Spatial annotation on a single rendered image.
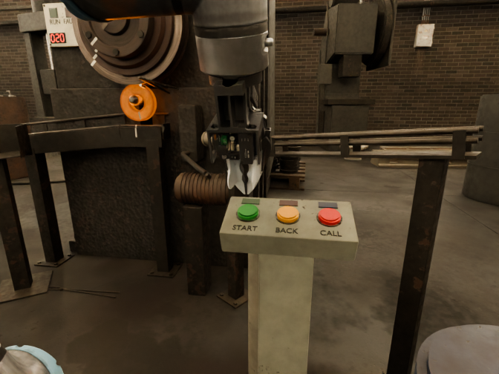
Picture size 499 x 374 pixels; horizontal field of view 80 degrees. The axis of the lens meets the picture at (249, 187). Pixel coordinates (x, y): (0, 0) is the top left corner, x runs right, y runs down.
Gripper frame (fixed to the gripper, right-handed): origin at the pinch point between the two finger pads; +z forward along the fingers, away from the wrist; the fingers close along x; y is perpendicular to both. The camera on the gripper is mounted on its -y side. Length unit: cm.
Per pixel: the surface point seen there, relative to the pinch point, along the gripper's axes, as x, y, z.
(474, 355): 36.6, 15.7, 19.2
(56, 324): -78, -7, 73
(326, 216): 14.2, 0.7, 5.7
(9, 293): -112, -20, 77
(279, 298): 6.4, 8.6, 20.0
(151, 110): -54, -74, 15
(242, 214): -0.9, 1.4, 5.6
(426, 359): 29.9, 16.7, 20.3
